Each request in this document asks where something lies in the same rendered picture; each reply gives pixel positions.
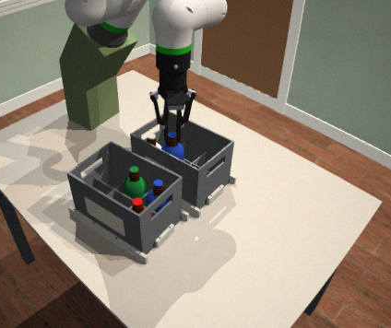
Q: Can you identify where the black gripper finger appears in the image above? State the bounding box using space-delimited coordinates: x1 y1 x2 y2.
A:
176 89 196 143
149 91 169 144

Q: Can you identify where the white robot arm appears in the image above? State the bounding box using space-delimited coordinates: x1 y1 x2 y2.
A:
65 0 227 111

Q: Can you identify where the grey divided crate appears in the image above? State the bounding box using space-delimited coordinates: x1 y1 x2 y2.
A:
71 146 183 255
133 120 234 209

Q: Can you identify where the red bottle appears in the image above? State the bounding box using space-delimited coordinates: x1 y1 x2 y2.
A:
130 198 145 214

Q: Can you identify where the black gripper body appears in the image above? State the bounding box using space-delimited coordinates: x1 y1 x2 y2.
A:
158 71 188 101

